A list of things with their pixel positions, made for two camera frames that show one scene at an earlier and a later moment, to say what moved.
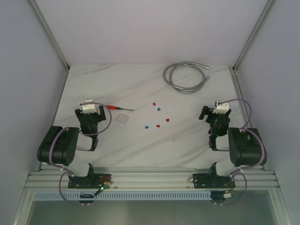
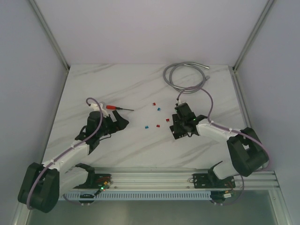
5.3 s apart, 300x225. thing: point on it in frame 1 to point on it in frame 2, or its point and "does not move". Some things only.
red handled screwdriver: [113, 107] does not move
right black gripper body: [211, 120] to [182, 122]
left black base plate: [93, 181] does not move
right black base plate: [207, 181] does not move
